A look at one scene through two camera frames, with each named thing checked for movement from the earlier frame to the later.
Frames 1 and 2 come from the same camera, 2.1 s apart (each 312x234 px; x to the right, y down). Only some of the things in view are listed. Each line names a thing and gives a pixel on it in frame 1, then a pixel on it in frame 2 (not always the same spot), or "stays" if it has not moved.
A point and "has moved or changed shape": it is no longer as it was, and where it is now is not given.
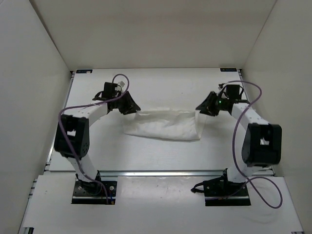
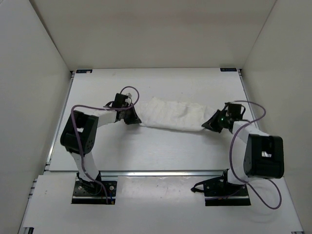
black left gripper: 130,105 -> 134,119
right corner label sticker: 228,69 stays
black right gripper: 207,107 -> 211,124
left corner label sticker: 84,71 stays
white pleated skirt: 167,124 has moved or changed shape
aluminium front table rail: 161,173 stays
